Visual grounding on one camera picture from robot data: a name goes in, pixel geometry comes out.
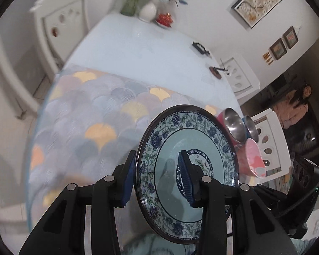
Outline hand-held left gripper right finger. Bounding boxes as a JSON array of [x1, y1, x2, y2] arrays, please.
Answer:
[[177, 150, 298, 255]]

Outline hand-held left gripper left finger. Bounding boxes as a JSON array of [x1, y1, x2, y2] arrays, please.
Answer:
[[19, 150, 137, 255]]

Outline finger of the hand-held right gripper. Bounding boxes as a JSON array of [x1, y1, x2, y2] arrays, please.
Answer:
[[254, 183, 288, 218]]

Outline blue floral ceramic plate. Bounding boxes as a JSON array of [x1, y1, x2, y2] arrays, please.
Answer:
[[136, 105, 240, 245]]

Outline pink patterned bowl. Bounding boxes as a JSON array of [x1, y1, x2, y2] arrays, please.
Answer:
[[235, 138, 267, 178]]

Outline steel bowl with red exterior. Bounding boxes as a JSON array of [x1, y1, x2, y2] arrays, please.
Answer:
[[217, 108, 248, 142]]

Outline dark cabinet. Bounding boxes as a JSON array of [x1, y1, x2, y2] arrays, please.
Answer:
[[284, 103, 319, 157]]

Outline white dining chair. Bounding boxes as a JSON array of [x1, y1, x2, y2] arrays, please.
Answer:
[[251, 108, 292, 184], [0, 34, 41, 121], [29, 0, 91, 71], [220, 54, 261, 98]]

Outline fan-patterned table mat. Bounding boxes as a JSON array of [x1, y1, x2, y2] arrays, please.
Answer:
[[28, 64, 224, 246]]

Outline phone stand with brown base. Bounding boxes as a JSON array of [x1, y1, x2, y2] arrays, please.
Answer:
[[209, 64, 231, 80]]

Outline orange hanging tassels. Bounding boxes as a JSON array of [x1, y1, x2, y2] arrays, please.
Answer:
[[263, 52, 275, 66]]

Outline small black holder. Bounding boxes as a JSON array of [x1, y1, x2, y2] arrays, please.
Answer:
[[192, 41, 211, 57]]

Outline small framed picture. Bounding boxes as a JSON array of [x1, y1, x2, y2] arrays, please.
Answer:
[[282, 26, 298, 50], [269, 38, 287, 60]]

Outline red lidded tea cup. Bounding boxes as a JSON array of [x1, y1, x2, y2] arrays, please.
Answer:
[[155, 12, 175, 29]]

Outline white ceramic vase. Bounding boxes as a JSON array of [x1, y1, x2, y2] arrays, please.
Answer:
[[139, 1, 158, 22]]

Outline glass vase with green stems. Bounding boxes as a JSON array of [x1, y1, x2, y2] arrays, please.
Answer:
[[120, 0, 142, 17]]

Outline large butterfly wall picture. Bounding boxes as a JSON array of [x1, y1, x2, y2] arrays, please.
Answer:
[[230, 0, 289, 30]]

